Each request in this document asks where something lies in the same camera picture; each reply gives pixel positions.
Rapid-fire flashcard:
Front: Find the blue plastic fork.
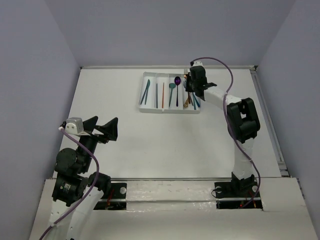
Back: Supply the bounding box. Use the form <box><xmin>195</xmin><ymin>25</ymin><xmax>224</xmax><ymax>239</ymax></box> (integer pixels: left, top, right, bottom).
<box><xmin>194</xmin><ymin>96</ymin><xmax>201</xmax><ymax>108</ymax></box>

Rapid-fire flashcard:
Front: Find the iridescent rainbow fork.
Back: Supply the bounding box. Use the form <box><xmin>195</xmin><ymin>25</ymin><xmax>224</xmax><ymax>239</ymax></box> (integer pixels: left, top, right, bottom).
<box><xmin>192</xmin><ymin>93</ymin><xmax>197</xmax><ymax>110</ymax></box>

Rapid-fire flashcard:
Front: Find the purple metal spoon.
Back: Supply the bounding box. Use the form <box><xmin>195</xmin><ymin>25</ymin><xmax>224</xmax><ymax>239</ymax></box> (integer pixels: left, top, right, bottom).
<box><xmin>174</xmin><ymin>76</ymin><xmax>181</xmax><ymax>107</ymax></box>

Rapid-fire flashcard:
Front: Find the gold ornate fork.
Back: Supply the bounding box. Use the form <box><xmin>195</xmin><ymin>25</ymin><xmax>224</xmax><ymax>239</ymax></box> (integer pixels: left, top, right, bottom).
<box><xmin>183</xmin><ymin>96</ymin><xmax>191</xmax><ymax>109</ymax></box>

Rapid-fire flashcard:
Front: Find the teal plastic spoon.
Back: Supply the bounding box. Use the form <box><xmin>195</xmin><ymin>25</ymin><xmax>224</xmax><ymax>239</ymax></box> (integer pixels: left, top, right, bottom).
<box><xmin>168</xmin><ymin>82</ymin><xmax>176</xmax><ymax>107</ymax></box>

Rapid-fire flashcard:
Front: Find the orange chopstick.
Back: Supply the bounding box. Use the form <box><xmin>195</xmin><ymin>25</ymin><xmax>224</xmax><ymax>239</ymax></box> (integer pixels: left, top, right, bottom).
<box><xmin>161</xmin><ymin>82</ymin><xmax>165</xmax><ymax>109</ymax></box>

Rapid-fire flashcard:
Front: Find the dark blue chopstick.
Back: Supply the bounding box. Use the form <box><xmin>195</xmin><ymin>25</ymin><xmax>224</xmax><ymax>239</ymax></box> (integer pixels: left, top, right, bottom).
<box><xmin>155</xmin><ymin>83</ymin><xmax>158</xmax><ymax>109</ymax></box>

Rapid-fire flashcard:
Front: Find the teal plastic knife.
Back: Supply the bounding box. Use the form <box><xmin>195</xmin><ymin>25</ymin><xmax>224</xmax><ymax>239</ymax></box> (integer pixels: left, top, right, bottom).
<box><xmin>143</xmin><ymin>79</ymin><xmax>151</xmax><ymax>105</ymax></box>

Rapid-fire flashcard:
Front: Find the rose gold fork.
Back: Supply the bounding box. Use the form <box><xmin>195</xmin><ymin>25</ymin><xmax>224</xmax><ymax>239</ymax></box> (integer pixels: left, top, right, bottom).
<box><xmin>183</xmin><ymin>69</ymin><xmax>192</xmax><ymax>105</ymax></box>

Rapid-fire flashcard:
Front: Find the dark blue plastic knife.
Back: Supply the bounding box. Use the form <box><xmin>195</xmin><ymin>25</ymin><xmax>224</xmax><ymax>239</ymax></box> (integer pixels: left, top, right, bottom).
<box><xmin>140</xmin><ymin>88</ymin><xmax>148</xmax><ymax>104</ymax></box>

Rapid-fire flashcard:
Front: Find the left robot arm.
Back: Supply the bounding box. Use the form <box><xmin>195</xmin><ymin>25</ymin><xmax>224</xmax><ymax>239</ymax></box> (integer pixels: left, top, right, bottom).
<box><xmin>40</xmin><ymin>116</ymin><xmax>119</xmax><ymax>240</ymax></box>

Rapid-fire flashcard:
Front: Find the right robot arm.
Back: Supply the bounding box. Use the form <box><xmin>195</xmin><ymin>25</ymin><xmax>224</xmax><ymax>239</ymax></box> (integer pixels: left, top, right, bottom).
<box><xmin>185</xmin><ymin>61</ymin><xmax>261</xmax><ymax>199</ymax></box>

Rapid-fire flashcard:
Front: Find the white cutlery tray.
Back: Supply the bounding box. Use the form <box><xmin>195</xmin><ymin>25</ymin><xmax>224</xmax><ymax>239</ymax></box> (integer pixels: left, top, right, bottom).
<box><xmin>138</xmin><ymin>72</ymin><xmax>202</xmax><ymax>114</ymax></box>

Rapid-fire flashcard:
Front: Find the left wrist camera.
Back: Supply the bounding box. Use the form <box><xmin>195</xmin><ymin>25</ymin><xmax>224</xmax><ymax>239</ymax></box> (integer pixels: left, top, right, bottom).
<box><xmin>59</xmin><ymin>117</ymin><xmax>84</xmax><ymax>135</ymax></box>

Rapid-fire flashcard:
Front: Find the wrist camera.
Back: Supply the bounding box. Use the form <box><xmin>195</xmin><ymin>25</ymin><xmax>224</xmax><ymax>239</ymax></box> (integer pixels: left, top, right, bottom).
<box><xmin>59</xmin><ymin>117</ymin><xmax>84</xmax><ymax>135</ymax></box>
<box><xmin>190</xmin><ymin>60</ymin><xmax>203</xmax><ymax>67</ymax></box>

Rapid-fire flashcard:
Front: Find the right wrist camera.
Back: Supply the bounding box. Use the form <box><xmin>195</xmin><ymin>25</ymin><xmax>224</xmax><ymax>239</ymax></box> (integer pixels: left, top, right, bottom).
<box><xmin>190</xmin><ymin>60</ymin><xmax>203</xmax><ymax>67</ymax></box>

